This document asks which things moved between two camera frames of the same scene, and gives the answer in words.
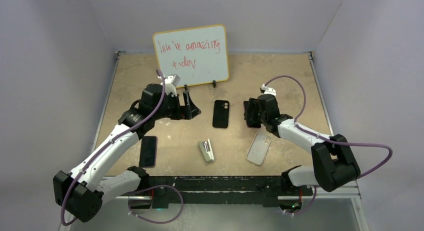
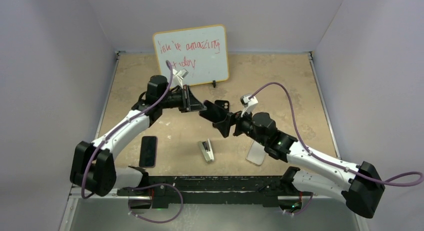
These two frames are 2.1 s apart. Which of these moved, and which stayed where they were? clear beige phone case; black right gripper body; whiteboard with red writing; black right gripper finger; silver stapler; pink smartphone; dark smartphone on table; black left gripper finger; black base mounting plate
Moved: black left gripper finger; black right gripper finger; pink smartphone; black right gripper body
Stayed: dark smartphone on table; black base mounting plate; clear beige phone case; silver stapler; whiteboard with red writing
